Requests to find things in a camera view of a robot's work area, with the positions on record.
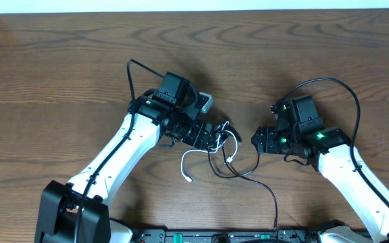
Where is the white USB cable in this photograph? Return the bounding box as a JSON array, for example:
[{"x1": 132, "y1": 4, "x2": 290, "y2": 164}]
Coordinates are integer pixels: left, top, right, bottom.
[{"x1": 180, "y1": 121, "x2": 239, "y2": 183}]

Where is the black USB cable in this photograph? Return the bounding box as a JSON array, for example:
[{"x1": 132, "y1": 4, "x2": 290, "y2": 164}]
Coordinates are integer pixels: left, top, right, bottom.
[{"x1": 207, "y1": 124, "x2": 279, "y2": 230}]

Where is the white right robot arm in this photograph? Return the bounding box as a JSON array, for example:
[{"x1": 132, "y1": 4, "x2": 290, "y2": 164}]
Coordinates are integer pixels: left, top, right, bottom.
[{"x1": 251, "y1": 96, "x2": 389, "y2": 242}]

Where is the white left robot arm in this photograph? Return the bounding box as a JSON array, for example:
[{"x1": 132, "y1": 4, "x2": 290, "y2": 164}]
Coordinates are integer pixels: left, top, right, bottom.
[{"x1": 34, "y1": 72, "x2": 216, "y2": 242}]

